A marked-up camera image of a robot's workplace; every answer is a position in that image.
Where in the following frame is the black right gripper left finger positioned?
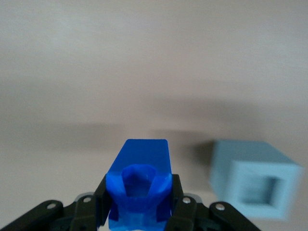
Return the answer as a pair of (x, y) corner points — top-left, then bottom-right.
(0, 174), (113, 231)

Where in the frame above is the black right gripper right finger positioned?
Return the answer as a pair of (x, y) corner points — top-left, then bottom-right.
(166, 174), (262, 231)

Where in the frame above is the blue plastic insert part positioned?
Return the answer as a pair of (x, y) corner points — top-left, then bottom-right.
(106, 139), (173, 231)

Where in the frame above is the gray square hollow base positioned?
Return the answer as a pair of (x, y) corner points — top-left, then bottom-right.
(210, 140), (303, 220)

